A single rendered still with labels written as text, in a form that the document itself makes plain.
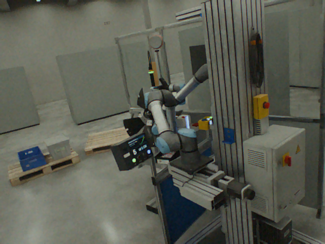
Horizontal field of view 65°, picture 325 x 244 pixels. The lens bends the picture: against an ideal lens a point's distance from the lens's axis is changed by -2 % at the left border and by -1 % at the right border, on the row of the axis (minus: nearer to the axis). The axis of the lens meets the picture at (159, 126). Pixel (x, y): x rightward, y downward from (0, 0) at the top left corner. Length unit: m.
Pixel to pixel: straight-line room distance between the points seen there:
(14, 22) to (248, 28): 13.47
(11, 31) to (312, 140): 13.47
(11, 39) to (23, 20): 1.09
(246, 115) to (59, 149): 4.04
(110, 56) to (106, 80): 0.72
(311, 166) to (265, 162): 1.36
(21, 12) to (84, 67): 7.30
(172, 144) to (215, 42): 0.68
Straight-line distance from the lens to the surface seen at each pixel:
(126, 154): 1.77
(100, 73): 7.88
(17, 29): 14.47
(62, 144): 5.07
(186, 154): 1.75
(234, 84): 1.54
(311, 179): 2.92
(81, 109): 7.87
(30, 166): 5.09
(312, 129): 2.70
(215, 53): 1.60
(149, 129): 2.54
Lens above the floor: 1.84
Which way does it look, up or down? 17 degrees down
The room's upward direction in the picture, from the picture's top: 10 degrees counter-clockwise
